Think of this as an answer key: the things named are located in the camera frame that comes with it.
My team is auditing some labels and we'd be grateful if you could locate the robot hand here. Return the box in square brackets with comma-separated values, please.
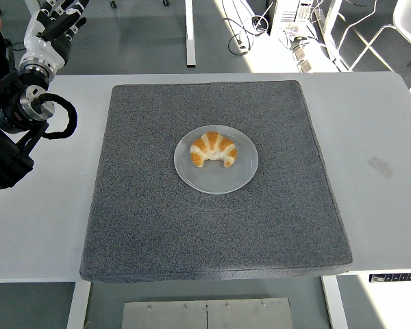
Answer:
[18, 0, 90, 75]

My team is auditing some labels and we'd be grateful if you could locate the croissant bread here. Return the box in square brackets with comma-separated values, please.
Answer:
[190, 131, 238, 169]

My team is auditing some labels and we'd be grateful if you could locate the grey round plate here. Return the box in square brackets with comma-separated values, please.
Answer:
[173, 124, 260, 195]

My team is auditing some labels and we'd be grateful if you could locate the grey metal plate with screws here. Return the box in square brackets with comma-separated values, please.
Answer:
[121, 297, 295, 329]

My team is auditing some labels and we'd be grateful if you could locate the white desk leg with foot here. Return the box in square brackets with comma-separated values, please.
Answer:
[23, 0, 44, 14]

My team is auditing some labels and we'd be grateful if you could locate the white straight desk leg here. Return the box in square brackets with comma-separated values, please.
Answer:
[184, 0, 197, 67]

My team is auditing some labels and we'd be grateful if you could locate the grey speckled mat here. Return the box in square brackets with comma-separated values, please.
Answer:
[79, 80, 353, 284]

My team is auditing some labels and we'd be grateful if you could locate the white computer tower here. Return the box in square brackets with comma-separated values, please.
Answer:
[269, 0, 316, 36]

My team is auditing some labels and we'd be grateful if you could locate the white table leg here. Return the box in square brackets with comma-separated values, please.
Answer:
[66, 281, 92, 329]
[321, 275, 349, 329]

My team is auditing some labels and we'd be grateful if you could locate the white chair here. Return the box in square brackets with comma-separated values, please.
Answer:
[338, 0, 411, 93]

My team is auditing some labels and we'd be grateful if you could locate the table height control panel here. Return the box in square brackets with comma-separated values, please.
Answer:
[369, 272, 411, 284]

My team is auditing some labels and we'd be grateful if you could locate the black looped floor cable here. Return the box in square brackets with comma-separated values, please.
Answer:
[222, 0, 271, 56]

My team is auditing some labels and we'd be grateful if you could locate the white slanted frame leg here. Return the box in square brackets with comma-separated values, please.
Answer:
[313, 0, 351, 73]

